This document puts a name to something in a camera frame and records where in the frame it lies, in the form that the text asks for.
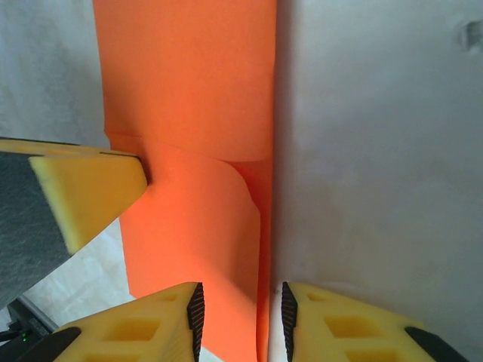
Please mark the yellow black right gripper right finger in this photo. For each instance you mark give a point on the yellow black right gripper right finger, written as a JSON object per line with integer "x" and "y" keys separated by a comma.
{"x": 339, "y": 328}

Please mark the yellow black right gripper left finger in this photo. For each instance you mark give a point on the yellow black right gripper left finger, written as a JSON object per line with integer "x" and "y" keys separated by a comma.
{"x": 151, "y": 324}

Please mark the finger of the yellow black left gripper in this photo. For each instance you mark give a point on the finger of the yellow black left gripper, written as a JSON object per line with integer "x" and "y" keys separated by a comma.
{"x": 75, "y": 188}

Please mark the circuit board with green light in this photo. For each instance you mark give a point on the circuit board with green light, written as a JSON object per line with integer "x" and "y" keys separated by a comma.
{"x": 26, "y": 332}

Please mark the orange paper sheet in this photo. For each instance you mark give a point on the orange paper sheet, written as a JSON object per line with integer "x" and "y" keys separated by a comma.
{"x": 188, "y": 94}

